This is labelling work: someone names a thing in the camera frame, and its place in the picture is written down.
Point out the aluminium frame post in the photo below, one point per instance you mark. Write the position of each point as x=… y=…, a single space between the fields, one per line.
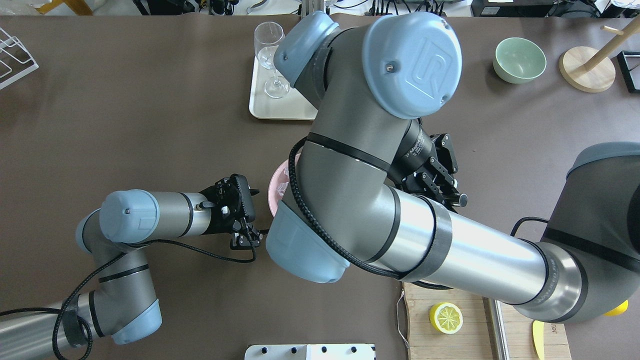
x=307 y=7

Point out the white wire cup rack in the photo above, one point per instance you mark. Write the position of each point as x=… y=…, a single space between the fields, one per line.
x=16 y=61

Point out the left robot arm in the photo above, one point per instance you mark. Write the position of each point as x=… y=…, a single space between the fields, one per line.
x=118 y=299

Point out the steel muddler black tip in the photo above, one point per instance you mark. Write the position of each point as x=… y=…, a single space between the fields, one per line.
x=497 y=329

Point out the yellow lemon outer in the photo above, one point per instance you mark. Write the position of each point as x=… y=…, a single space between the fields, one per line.
x=618 y=310

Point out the clear wine glass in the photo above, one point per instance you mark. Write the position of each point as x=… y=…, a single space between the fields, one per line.
x=267 y=37

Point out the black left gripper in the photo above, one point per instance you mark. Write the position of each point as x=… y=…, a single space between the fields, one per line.
x=246 y=239

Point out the half lemon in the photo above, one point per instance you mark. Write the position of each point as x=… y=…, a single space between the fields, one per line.
x=445 y=317

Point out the steel ice scoop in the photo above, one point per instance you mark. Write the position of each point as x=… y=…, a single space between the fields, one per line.
x=461 y=200

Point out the pink bowl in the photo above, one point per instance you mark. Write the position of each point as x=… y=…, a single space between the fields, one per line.
x=272 y=198

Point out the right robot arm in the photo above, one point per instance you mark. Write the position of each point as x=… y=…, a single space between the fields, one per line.
x=370 y=85

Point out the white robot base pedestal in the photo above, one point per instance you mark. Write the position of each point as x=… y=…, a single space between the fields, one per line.
x=331 y=351

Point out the cream rabbit tray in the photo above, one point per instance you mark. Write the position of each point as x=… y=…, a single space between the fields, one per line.
x=292 y=107

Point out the green ceramic bowl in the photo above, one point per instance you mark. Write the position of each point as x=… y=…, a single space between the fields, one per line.
x=518 y=61

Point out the clear ice cubes pile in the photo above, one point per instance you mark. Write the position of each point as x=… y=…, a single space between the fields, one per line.
x=283 y=183

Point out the wooden cup tree stand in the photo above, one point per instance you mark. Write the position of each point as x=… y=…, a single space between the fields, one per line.
x=590 y=69

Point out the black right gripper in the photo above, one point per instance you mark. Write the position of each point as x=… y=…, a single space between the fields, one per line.
x=418 y=146

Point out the yellow plastic knife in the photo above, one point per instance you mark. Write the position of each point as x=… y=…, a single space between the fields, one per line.
x=538 y=339

